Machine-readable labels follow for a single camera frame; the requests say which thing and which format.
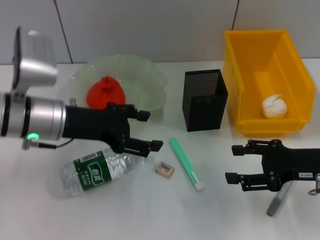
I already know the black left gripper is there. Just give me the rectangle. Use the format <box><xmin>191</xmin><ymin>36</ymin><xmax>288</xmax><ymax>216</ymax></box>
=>
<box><xmin>61</xmin><ymin>101</ymin><xmax>164</xmax><ymax>159</ymax></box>

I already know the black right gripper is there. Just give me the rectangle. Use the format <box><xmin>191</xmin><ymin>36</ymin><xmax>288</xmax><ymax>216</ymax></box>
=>
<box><xmin>224</xmin><ymin>139</ymin><xmax>320</xmax><ymax>193</ymax></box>

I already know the green white pen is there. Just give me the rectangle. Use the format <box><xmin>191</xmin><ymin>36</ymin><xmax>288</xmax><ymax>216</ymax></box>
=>
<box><xmin>169</xmin><ymin>137</ymin><xmax>205</xmax><ymax>193</ymax></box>

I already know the red orange fruit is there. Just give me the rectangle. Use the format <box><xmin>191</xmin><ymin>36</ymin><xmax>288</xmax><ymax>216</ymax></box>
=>
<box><xmin>86</xmin><ymin>75</ymin><xmax>127</xmax><ymax>111</ymax></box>

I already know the white paper ball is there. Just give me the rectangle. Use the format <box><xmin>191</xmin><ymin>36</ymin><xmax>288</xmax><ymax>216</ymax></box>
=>
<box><xmin>261</xmin><ymin>93</ymin><xmax>289</xmax><ymax>119</ymax></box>

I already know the clear green-label water bottle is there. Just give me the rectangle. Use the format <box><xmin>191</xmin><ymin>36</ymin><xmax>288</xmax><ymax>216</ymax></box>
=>
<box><xmin>58</xmin><ymin>146</ymin><xmax>146</xmax><ymax>199</ymax></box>

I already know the beige eraser with barcode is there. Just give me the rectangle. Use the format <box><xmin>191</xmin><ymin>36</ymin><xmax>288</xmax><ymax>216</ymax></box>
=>
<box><xmin>152</xmin><ymin>160</ymin><xmax>176</xmax><ymax>180</ymax></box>

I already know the green glass fruit plate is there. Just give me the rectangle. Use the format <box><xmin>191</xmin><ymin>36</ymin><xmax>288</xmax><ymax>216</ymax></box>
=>
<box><xmin>68</xmin><ymin>53</ymin><xmax>168</xmax><ymax>126</ymax></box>

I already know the black mesh pen holder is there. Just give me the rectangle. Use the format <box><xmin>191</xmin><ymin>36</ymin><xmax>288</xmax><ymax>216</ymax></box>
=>
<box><xmin>181</xmin><ymin>68</ymin><xmax>229</xmax><ymax>133</ymax></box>

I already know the grey marker pen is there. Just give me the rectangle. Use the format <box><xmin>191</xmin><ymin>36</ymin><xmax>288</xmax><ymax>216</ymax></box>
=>
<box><xmin>265</xmin><ymin>180</ymin><xmax>294</xmax><ymax>217</ymax></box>

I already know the yellow plastic bin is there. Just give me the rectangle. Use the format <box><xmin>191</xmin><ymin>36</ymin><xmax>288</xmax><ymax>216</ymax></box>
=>
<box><xmin>223</xmin><ymin>29</ymin><xmax>316</xmax><ymax>137</ymax></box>

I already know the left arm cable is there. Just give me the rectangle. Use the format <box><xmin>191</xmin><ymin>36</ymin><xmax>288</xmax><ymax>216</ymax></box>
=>
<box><xmin>21</xmin><ymin>136</ymin><xmax>74</xmax><ymax>151</ymax></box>

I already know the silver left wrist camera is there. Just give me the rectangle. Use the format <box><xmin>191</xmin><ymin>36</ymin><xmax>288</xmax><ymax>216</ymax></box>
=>
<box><xmin>11</xmin><ymin>26</ymin><xmax>60</xmax><ymax>95</ymax></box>

